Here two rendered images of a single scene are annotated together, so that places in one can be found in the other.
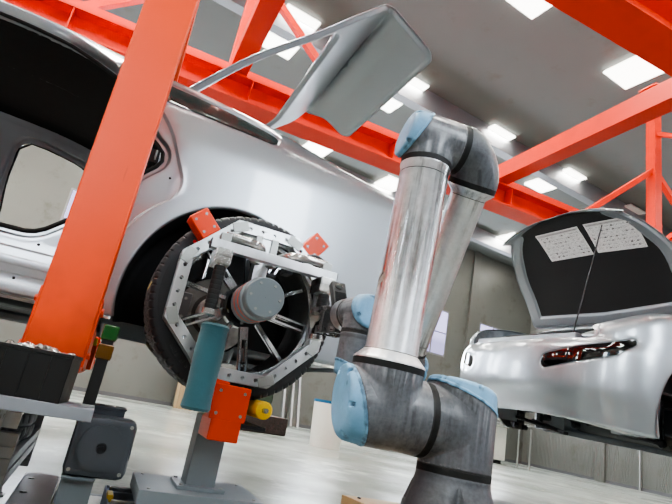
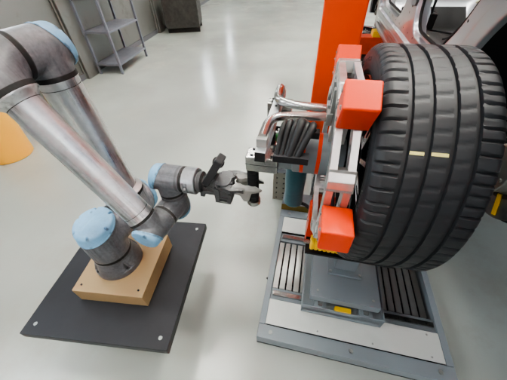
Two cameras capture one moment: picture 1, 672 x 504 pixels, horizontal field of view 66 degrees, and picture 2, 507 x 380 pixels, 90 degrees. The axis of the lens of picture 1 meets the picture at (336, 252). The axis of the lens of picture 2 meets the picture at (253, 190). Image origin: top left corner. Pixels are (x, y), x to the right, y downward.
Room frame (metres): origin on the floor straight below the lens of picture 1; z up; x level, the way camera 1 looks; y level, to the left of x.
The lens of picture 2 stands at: (1.96, -0.46, 1.36)
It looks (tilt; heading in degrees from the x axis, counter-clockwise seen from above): 44 degrees down; 126
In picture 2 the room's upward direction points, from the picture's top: 2 degrees counter-clockwise
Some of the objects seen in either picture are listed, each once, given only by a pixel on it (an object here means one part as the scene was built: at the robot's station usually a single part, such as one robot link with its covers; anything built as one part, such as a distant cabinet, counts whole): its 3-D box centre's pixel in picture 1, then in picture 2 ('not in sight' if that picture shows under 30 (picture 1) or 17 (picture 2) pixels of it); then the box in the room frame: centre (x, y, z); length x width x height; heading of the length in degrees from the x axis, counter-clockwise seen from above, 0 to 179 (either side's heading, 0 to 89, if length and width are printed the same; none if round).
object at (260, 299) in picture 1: (256, 301); (310, 152); (1.70, 0.23, 0.85); 0.21 x 0.14 x 0.14; 22
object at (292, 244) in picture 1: (250, 303); (332, 154); (1.77, 0.26, 0.85); 0.54 x 0.07 x 0.54; 112
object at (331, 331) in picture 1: (334, 320); (216, 185); (1.50, -0.03, 0.80); 0.12 x 0.08 x 0.09; 22
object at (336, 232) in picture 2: not in sight; (334, 228); (1.89, -0.03, 0.85); 0.09 x 0.08 x 0.07; 112
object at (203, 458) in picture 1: (203, 457); (348, 251); (1.93, 0.32, 0.32); 0.40 x 0.30 x 0.28; 112
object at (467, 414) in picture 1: (454, 422); (102, 233); (1.12, -0.31, 0.57); 0.17 x 0.15 x 0.18; 103
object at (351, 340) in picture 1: (357, 356); (174, 202); (1.34, -0.10, 0.69); 0.12 x 0.09 x 0.12; 103
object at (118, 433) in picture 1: (94, 459); not in sight; (1.89, 0.67, 0.26); 0.42 x 0.18 x 0.35; 22
